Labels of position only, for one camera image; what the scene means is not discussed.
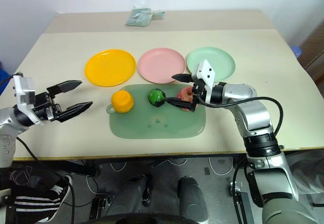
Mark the black table frame bar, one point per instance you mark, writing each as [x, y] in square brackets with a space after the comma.
[73, 168]

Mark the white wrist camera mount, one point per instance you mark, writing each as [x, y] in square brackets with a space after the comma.
[24, 89]
[206, 73]

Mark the brown wooden furniture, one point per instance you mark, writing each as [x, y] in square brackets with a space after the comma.
[315, 49]

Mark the yellow plate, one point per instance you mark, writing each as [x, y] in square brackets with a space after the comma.
[110, 68]

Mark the bagged green cloth packet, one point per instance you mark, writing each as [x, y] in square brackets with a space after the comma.
[138, 18]

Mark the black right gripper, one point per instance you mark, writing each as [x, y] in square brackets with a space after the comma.
[198, 91]

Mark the small clear plastic bag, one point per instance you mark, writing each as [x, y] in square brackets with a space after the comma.
[159, 15]

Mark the black and white sneaker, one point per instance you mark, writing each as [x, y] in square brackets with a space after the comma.
[59, 191]

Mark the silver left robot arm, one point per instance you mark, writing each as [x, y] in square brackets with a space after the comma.
[7, 130]

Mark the blue round object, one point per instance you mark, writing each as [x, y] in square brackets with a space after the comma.
[296, 51]

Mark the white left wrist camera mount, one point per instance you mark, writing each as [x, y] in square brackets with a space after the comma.
[24, 89]

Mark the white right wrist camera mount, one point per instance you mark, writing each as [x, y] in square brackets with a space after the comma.
[206, 73]

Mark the orange toy pepper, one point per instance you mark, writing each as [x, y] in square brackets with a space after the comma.
[122, 102]

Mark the metal stand frame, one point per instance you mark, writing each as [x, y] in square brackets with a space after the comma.
[240, 198]

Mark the translucent green mat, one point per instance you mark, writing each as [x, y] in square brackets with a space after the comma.
[157, 125]

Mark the pink toy fruit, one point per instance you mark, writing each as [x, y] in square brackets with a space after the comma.
[184, 94]

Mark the dark rounded robot leg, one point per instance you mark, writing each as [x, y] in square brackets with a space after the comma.
[129, 196]
[192, 198]

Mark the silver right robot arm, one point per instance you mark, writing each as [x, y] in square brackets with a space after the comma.
[253, 112]

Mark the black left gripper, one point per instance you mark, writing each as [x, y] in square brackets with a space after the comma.
[45, 106]

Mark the black striped trouser leg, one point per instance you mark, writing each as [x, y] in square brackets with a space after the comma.
[33, 202]

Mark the dark rounded robot torso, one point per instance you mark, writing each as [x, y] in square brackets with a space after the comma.
[152, 219]

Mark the light green plate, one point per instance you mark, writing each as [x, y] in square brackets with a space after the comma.
[222, 59]

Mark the clear plastic sheet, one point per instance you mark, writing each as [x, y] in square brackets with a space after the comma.
[307, 173]

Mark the green toy vegetable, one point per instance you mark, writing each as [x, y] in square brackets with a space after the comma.
[155, 96]

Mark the pink plate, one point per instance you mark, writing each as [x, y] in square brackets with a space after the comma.
[160, 64]

